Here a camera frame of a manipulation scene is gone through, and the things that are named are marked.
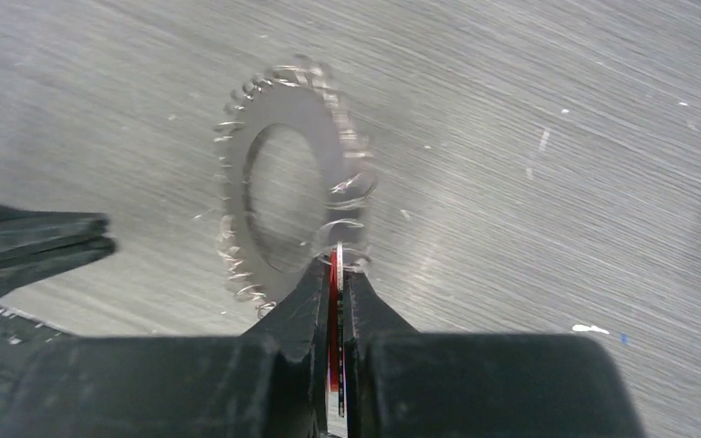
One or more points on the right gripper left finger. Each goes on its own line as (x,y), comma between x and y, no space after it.
(266,382)

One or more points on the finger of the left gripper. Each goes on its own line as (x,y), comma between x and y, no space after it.
(27,269)
(24,229)

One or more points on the red headed key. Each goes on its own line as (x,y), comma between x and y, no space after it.
(335,327)

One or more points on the metal disc with keyrings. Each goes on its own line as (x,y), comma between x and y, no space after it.
(303,95)

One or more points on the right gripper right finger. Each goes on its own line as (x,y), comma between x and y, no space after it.
(401,382)

